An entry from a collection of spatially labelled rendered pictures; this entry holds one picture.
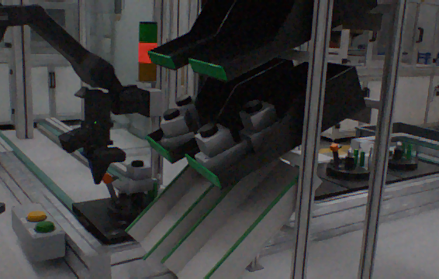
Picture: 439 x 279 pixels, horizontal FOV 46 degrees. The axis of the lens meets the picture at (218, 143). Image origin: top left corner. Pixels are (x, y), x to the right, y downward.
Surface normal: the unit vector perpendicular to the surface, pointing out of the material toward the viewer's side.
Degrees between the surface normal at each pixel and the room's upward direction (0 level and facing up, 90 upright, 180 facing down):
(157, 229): 45
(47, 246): 90
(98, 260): 90
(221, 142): 90
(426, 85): 90
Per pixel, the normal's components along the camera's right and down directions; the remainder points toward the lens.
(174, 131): -0.10, 0.44
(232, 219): -0.62, -0.65
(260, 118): 0.40, 0.24
